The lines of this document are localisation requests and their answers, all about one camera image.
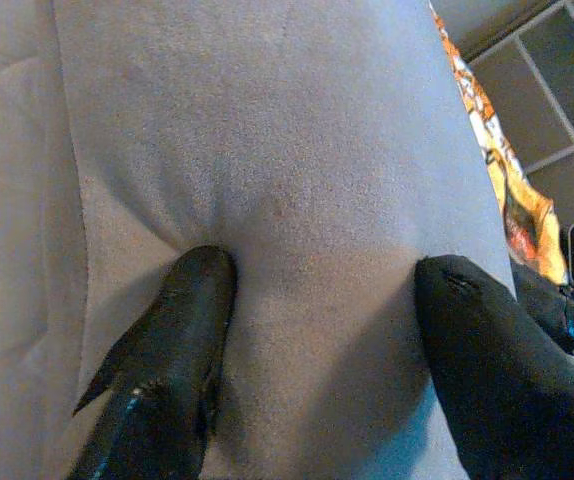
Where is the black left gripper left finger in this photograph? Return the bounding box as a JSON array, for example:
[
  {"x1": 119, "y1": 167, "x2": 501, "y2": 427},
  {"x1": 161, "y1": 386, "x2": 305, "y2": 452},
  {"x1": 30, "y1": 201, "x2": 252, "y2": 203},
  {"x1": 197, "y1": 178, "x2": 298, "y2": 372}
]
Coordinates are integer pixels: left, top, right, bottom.
[{"x1": 66, "y1": 244, "x2": 239, "y2": 480}]

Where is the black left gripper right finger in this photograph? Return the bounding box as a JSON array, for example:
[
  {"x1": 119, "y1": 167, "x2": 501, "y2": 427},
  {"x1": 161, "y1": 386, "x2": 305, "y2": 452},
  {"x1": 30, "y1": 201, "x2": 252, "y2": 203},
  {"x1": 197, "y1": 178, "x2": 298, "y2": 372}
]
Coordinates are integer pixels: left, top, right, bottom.
[{"x1": 413, "y1": 253, "x2": 574, "y2": 480}]

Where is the yellow egg-print blanket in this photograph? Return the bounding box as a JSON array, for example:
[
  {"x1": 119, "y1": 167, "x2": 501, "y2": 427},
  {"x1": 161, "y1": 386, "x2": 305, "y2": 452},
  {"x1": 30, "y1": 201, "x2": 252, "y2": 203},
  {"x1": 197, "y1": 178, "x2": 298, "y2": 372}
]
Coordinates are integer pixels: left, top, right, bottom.
[{"x1": 429, "y1": 0, "x2": 571, "y2": 286}]

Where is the grey plush pillow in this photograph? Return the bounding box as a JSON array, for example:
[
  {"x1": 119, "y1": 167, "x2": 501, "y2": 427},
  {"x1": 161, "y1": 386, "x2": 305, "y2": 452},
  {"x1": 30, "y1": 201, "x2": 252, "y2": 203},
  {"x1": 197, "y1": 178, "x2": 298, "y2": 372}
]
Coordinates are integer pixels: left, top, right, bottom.
[{"x1": 51, "y1": 0, "x2": 518, "y2": 480}]

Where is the white quilted mattress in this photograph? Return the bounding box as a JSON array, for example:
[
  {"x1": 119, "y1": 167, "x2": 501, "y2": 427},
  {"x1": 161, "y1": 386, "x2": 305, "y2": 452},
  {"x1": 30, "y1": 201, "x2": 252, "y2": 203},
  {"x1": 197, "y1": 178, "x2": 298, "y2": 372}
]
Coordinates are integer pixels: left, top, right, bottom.
[{"x1": 0, "y1": 0, "x2": 88, "y2": 480}]

